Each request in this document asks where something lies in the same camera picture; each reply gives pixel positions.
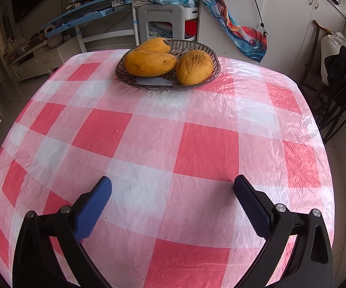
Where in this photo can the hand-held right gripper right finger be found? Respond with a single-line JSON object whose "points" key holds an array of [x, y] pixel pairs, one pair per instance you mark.
{"points": [[252, 207]]}

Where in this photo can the white plastic stool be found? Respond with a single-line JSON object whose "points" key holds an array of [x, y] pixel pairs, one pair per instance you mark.
{"points": [[161, 13]]}

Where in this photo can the round wrinkled mango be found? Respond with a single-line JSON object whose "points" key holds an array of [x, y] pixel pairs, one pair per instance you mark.
{"points": [[194, 67]]}

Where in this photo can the white cabinet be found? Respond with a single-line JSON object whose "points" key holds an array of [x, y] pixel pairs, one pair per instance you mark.
{"points": [[287, 21]]}

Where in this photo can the colourful printed cloth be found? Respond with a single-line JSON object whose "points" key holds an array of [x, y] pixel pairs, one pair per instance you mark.
{"points": [[236, 36]]}

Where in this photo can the long yellow mango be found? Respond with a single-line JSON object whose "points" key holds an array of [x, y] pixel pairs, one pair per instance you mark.
{"points": [[149, 63]]}

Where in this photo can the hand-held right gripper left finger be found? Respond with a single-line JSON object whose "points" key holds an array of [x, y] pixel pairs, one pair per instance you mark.
{"points": [[93, 208]]}

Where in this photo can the pink ceramic vase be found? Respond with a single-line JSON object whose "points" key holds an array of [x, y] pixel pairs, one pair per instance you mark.
{"points": [[54, 39]]}

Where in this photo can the yellow mango with dark spot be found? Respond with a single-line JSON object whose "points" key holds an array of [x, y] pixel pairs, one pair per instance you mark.
{"points": [[155, 45]]}

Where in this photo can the dark woven fruit basket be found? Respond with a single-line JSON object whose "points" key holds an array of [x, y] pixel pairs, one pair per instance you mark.
{"points": [[161, 82]]}

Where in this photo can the blue study desk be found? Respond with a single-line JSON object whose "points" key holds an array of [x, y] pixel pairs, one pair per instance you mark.
{"points": [[95, 12]]}

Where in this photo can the red white checked tablecloth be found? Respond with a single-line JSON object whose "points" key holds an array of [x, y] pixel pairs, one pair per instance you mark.
{"points": [[167, 144]]}

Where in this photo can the dark wooden chair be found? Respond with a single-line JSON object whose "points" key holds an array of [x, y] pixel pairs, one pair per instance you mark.
{"points": [[311, 75]]}

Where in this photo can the red container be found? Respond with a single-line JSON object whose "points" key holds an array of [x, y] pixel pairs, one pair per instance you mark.
{"points": [[191, 30]]}

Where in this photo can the white bag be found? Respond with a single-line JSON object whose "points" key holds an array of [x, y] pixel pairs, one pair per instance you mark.
{"points": [[330, 48]]}

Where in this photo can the cream tv cabinet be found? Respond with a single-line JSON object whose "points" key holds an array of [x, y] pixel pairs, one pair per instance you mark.
{"points": [[40, 60]]}

